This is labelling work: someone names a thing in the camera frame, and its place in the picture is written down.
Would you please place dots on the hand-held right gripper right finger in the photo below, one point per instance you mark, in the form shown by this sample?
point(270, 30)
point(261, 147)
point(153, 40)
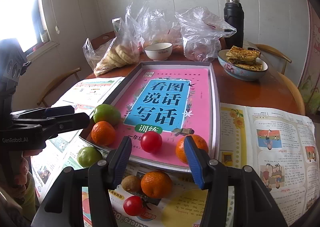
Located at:
point(196, 164)

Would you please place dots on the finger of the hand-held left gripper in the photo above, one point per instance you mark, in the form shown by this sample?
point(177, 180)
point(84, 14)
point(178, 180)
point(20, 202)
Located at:
point(57, 111)
point(72, 122)

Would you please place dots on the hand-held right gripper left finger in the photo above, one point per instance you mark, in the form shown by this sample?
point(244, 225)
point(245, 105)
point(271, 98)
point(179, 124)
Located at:
point(120, 159)

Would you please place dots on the mandarin orange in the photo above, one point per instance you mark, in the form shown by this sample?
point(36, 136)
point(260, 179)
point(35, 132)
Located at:
point(156, 184)
point(181, 150)
point(103, 133)

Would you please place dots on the brown kiwi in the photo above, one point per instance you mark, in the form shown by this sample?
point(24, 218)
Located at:
point(131, 183)

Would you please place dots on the green tomato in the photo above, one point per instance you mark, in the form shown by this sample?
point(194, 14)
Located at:
point(89, 156)
point(106, 114)

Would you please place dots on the red tomato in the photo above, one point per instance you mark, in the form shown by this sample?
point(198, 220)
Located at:
point(151, 141)
point(133, 205)

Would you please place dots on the person's left forearm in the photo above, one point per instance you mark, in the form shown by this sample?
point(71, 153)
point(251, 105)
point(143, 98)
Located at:
point(25, 197)

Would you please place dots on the person's left hand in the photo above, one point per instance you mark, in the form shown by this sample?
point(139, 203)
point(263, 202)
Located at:
point(23, 169)

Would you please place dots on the folded colourful newspaper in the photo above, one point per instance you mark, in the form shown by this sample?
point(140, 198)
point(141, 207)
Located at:
point(97, 87)

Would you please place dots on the pink and blue book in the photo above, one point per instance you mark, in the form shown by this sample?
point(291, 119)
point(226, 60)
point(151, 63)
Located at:
point(197, 92)

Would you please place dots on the clear plastic bag with bread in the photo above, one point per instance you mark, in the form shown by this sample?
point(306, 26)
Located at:
point(100, 49)

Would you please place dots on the stack of flatbreads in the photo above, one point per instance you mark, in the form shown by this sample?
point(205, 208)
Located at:
point(117, 55)

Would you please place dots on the large colourful newspaper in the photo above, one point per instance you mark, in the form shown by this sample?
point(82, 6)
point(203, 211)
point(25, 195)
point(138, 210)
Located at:
point(275, 129)

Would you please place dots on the blue floral bowl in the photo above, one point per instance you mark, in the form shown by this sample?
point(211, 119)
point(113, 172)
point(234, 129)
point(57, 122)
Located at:
point(240, 74)

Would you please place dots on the window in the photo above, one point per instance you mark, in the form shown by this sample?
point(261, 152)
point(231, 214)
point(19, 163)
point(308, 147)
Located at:
point(20, 12)

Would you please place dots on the white bowl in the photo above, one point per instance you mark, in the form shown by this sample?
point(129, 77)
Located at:
point(158, 53)

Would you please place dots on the stack of scallion pancakes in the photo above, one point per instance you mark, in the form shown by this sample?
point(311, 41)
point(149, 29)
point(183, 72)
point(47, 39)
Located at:
point(243, 55)

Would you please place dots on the dark small cup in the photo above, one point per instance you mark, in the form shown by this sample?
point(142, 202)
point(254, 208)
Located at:
point(253, 49)

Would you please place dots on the black thermos flask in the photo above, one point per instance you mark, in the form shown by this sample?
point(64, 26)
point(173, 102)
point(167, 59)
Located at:
point(233, 24)

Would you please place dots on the pink cartoon wall poster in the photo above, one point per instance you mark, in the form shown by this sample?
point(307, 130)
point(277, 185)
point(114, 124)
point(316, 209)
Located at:
point(311, 67)

